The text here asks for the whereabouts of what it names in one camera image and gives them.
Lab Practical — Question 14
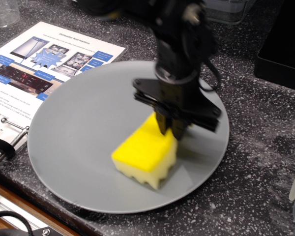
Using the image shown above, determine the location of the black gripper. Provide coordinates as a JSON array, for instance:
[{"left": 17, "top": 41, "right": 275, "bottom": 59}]
[{"left": 132, "top": 74, "right": 221, "bottom": 140}]

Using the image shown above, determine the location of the yellow sponge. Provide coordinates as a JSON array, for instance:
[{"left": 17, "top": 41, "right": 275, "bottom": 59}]
[{"left": 111, "top": 112, "right": 178, "bottom": 189}]

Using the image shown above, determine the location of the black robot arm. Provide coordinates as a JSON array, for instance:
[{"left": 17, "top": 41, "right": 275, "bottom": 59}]
[{"left": 79, "top": 0, "right": 221, "bottom": 139}]

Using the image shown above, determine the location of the grey round plate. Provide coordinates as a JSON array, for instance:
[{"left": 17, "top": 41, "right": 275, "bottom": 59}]
[{"left": 28, "top": 61, "right": 230, "bottom": 214}]

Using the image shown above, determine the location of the clear glass container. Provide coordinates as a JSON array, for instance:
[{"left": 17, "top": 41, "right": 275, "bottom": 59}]
[{"left": 204, "top": 0, "right": 256, "bottom": 25}]

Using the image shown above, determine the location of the black box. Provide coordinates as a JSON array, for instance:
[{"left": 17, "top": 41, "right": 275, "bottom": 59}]
[{"left": 254, "top": 0, "right": 295, "bottom": 89}]

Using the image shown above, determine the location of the printed instruction sheet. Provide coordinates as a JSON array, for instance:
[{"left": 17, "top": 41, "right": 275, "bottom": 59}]
[{"left": 0, "top": 22, "right": 126, "bottom": 143}]

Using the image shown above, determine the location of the metal screw clamp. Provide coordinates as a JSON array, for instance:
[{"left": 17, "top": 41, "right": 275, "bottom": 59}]
[{"left": 0, "top": 117, "right": 30, "bottom": 163}]

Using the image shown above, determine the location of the clear plastic cup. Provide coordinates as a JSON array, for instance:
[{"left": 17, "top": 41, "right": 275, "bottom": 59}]
[{"left": 0, "top": 0, "right": 20, "bottom": 28}]

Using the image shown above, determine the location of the black cable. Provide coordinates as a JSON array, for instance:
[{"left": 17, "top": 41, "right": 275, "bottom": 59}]
[{"left": 198, "top": 58, "right": 222, "bottom": 92}]

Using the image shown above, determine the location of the aluminium rail frame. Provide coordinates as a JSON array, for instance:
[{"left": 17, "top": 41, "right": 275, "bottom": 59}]
[{"left": 0, "top": 195, "right": 62, "bottom": 236}]

